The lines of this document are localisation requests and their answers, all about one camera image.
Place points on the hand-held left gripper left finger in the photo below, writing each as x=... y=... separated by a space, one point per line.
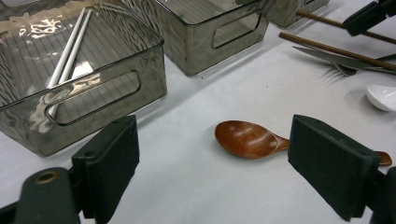
x=109 y=165

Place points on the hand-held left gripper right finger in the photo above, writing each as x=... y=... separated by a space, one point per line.
x=333 y=165

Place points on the metal table knife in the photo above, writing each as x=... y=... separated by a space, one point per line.
x=330 y=57

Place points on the metal fork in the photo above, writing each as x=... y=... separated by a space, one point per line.
x=345 y=71

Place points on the smoky transparent plastic bin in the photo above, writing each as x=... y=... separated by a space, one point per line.
x=292 y=15
x=193 y=40
x=118 y=56

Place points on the white ceramic spoon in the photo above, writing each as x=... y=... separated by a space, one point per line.
x=384 y=97

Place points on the brown wooden spoon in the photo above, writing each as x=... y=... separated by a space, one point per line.
x=246 y=140

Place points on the white chopstick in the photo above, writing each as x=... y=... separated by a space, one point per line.
x=76 y=48
x=67 y=49

